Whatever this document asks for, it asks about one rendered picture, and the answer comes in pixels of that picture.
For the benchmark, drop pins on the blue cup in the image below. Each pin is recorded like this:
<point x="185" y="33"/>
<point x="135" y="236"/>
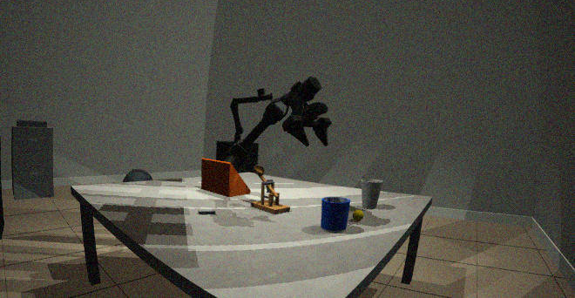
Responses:
<point x="334" y="214"/>

